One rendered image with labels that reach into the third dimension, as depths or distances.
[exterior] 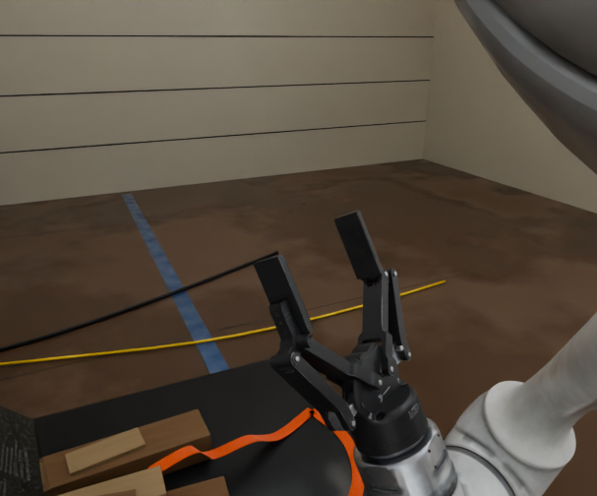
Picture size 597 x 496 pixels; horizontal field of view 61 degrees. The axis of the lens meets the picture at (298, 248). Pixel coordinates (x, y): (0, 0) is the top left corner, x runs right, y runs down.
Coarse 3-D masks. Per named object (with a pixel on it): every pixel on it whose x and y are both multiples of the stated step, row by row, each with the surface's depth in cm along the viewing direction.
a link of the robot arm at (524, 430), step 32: (576, 352) 35; (512, 384) 58; (544, 384) 48; (576, 384) 37; (480, 416) 56; (512, 416) 54; (544, 416) 51; (576, 416) 49; (480, 448) 55; (512, 448) 53; (544, 448) 52; (512, 480) 53; (544, 480) 53
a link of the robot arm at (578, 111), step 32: (480, 0) 5; (512, 0) 4; (544, 0) 4; (576, 0) 4; (480, 32) 5; (512, 32) 5; (544, 32) 4; (576, 32) 4; (512, 64) 5; (544, 64) 4; (576, 64) 4; (544, 96) 5; (576, 96) 4; (576, 128) 5
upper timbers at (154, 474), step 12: (156, 468) 155; (108, 480) 151; (120, 480) 151; (132, 480) 151; (144, 480) 151; (156, 480) 151; (72, 492) 147; (84, 492) 147; (96, 492) 147; (108, 492) 147; (144, 492) 147; (156, 492) 147
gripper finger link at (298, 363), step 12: (288, 360) 40; (300, 360) 41; (288, 372) 41; (300, 372) 41; (312, 372) 42; (300, 384) 42; (312, 384) 41; (324, 384) 43; (312, 396) 43; (324, 396) 42; (336, 396) 43; (324, 408) 44; (336, 408) 43; (348, 408) 44; (324, 420) 45; (348, 420) 44
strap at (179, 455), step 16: (304, 416) 210; (320, 416) 210; (288, 432) 201; (336, 432) 201; (192, 448) 168; (224, 448) 180; (352, 448) 193; (160, 464) 160; (352, 464) 186; (352, 480) 179
